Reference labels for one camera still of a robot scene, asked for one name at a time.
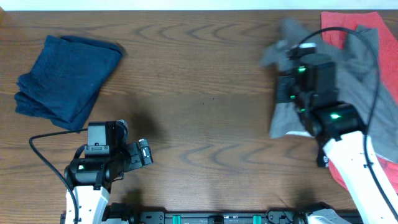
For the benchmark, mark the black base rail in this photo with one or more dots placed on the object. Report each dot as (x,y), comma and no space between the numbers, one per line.
(214,218)

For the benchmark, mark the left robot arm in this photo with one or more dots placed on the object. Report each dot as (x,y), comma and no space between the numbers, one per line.
(104,159)

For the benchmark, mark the black clothing label tag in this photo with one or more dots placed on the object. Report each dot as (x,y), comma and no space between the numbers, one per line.
(322,160)

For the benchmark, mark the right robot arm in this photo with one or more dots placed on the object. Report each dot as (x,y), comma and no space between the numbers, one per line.
(309,85)

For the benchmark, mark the grey shorts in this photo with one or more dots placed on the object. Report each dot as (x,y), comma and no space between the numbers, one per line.
(356,80)

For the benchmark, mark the folded navy blue garment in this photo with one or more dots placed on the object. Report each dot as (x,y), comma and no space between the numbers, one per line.
(66,78)

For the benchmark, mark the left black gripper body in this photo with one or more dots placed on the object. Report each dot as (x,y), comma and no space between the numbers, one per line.
(133,157)

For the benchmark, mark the red garment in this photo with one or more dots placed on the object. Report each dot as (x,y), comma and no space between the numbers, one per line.
(388,63)

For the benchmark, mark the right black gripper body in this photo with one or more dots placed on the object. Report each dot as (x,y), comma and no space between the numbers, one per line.
(287,91)

